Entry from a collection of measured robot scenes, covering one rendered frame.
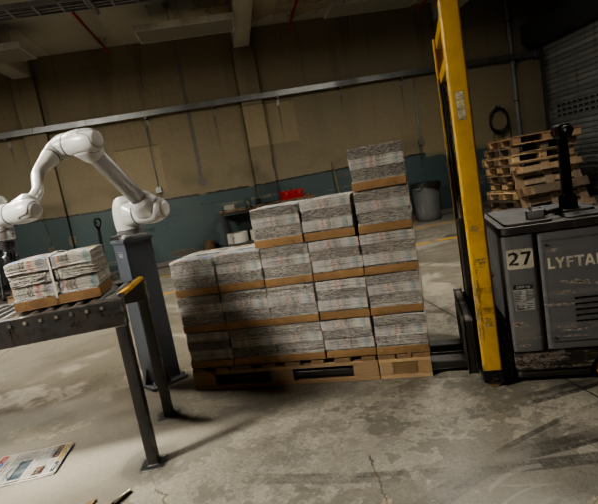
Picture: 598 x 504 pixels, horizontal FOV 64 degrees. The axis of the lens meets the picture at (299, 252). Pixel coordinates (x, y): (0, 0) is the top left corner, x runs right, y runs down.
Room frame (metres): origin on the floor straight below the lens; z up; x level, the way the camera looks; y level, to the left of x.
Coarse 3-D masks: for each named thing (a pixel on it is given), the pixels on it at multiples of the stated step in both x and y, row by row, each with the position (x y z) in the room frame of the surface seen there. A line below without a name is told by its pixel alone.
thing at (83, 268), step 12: (72, 252) 2.19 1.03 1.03; (84, 252) 2.19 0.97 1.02; (96, 252) 2.33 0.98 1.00; (60, 264) 2.17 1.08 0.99; (72, 264) 2.18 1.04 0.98; (84, 264) 2.19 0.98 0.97; (96, 264) 2.23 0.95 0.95; (60, 276) 2.18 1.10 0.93; (72, 276) 2.18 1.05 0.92; (84, 276) 2.19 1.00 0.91; (96, 276) 2.20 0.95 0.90; (108, 276) 2.41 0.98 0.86; (72, 288) 2.18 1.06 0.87; (84, 288) 2.18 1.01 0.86
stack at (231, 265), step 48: (336, 240) 2.59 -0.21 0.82; (192, 288) 2.83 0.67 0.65; (288, 288) 2.66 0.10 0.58; (336, 288) 2.60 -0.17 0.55; (192, 336) 2.85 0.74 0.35; (240, 336) 2.76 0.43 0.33; (288, 336) 2.68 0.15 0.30; (336, 336) 2.60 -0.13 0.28; (240, 384) 2.77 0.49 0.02; (288, 384) 2.69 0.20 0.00
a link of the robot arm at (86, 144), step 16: (80, 128) 2.61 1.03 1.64; (64, 144) 2.60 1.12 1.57; (80, 144) 2.57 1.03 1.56; (96, 144) 2.59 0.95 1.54; (96, 160) 2.67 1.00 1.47; (112, 160) 2.77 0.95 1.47; (112, 176) 2.77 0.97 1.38; (128, 192) 2.87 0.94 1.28; (144, 192) 2.98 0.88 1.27; (144, 208) 2.94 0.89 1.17; (160, 208) 2.97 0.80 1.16
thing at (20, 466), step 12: (60, 444) 2.41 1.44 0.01; (72, 444) 2.39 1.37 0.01; (12, 456) 2.37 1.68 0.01; (24, 456) 2.35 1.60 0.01; (36, 456) 2.33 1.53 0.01; (48, 456) 2.30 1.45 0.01; (60, 456) 2.28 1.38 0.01; (0, 468) 2.27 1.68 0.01; (12, 468) 2.25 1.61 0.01; (24, 468) 2.22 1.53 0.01; (36, 468) 2.20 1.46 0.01; (48, 468) 2.18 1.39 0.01; (0, 480) 2.15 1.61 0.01; (12, 480) 2.13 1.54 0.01
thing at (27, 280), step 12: (12, 264) 2.13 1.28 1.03; (24, 264) 2.14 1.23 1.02; (36, 264) 2.15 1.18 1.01; (12, 276) 2.14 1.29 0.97; (24, 276) 2.14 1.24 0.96; (36, 276) 2.15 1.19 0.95; (12, 288) 2.13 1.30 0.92; (24, 288) 2.15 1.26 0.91; (36, 288) 2.15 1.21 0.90; (24, 300) 2.14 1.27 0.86
